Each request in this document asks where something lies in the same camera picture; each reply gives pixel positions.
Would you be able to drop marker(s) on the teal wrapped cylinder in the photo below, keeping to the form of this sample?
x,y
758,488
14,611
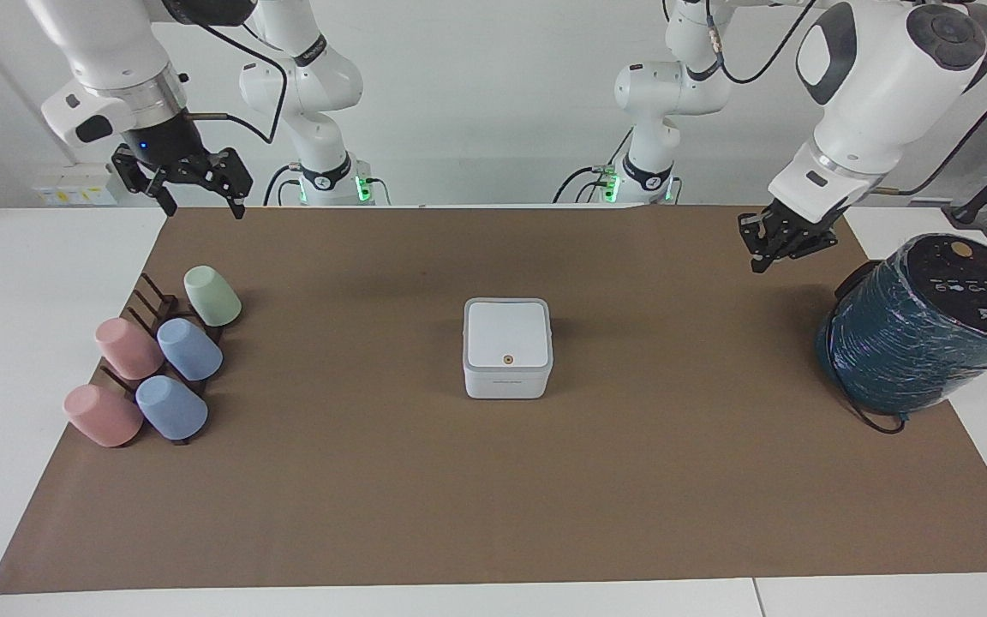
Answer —
x,y
913,343

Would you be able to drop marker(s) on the blue cup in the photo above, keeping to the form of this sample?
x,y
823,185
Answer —
x,y
190,350
171,409

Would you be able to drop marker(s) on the white wall socket strip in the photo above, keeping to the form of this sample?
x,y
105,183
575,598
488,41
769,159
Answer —
x,y
74,190

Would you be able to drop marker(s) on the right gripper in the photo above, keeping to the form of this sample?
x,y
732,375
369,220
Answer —
x,y
164,141

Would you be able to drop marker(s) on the white square trash can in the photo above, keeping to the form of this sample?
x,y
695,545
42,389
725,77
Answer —
x,y
508,347

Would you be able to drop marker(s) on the pink cup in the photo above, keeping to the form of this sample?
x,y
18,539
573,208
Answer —
x,y
128,349
102,416

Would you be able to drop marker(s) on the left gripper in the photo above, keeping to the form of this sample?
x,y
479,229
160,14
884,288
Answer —
x,y
802,230

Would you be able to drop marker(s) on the green cup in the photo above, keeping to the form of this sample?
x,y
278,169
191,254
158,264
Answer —
x,y
212,296

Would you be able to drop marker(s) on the dark brown cup rack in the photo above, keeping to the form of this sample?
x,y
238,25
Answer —
x,y
158,302

